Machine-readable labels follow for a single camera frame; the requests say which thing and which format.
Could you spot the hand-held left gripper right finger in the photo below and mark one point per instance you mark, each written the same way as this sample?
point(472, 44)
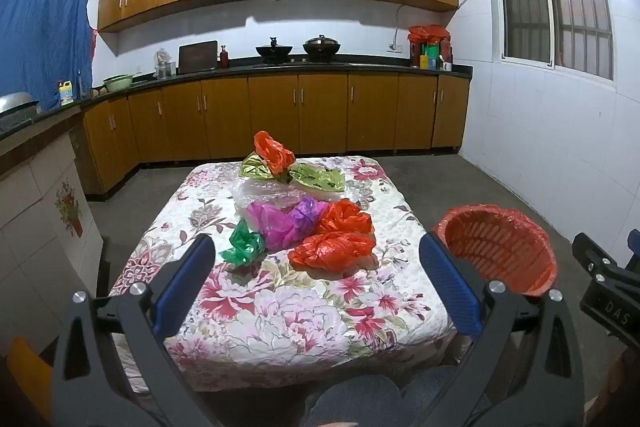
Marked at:
point(450, 284)

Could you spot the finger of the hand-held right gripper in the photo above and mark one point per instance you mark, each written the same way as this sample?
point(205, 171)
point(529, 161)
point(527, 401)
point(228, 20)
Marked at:
point(592, 254)
point(635, 244)

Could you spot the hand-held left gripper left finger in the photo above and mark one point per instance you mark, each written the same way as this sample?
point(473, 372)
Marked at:
point(182, 284)

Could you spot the red lined waste basket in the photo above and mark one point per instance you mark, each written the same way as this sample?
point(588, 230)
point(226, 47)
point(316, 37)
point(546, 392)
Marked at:
point(505, 252)

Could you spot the green plastic bag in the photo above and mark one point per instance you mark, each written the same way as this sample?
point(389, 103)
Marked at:
point(245, 244)

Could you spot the pink plastic bag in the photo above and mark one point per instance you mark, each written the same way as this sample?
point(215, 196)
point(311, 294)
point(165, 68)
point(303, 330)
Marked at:
point(272, 227)

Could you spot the clear plastic bag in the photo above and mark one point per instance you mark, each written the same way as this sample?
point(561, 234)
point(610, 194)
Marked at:
point(265, 197)

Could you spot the red plastic bag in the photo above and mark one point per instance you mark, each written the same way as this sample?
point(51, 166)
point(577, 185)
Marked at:
point(347, 218)
point(330, 252)
point(272, 152)

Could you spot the yellow-green foil wrapper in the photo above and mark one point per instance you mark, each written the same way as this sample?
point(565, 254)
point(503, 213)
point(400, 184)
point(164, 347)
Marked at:
point(255, 167)
point(320, 178)

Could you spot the purple plastic bag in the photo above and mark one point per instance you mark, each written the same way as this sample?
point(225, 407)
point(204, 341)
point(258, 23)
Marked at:
point(309, 213)

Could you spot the floral tablecloth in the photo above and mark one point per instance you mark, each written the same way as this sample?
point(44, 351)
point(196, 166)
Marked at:
point(260, 317)

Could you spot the person's legs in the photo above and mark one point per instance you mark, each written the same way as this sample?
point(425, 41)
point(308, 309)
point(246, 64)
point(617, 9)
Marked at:
point(360, 399)

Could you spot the tiled counter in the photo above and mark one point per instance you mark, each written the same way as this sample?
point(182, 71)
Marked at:
point(35, 217)

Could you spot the yellow stool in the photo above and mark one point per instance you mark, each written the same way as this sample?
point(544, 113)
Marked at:
point(30, 382)

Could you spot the wooden base cabinets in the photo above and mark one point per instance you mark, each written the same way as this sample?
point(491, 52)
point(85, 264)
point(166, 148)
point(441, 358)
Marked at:
point(300, 117)

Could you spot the green basin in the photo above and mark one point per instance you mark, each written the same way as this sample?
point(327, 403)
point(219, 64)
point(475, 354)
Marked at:
point(118, 82)

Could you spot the glass jar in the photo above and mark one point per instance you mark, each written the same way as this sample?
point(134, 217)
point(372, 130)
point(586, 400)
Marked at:
point(162, 64)

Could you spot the yellow detergent bottle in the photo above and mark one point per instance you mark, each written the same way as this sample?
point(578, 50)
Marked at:
point(65, 94)

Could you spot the dark cutting board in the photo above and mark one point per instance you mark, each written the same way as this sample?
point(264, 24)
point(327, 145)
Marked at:
point(197, 57)

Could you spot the group of condiment bottles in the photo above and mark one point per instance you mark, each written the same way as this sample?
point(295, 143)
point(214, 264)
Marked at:
point(430, 56)

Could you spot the red bottle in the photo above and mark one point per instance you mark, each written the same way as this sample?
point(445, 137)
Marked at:
point(224, 58)

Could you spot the black kitchen countertop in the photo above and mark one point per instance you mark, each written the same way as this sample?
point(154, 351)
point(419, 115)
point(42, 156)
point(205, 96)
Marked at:
point(280, 69)

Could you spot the metal basin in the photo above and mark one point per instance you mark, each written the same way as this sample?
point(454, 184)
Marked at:
point(17, 102)

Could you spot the red bags on counter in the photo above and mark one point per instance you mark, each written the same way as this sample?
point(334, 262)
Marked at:
point(427, 33)

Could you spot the black wok with lid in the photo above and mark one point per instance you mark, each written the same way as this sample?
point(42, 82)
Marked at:
point(321, 47)

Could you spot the blue cloth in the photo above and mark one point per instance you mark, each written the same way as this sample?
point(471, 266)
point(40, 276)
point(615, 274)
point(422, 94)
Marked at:
point(45, 32)

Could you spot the wall socket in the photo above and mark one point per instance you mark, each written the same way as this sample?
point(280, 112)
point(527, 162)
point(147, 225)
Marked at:
point(396, 47)

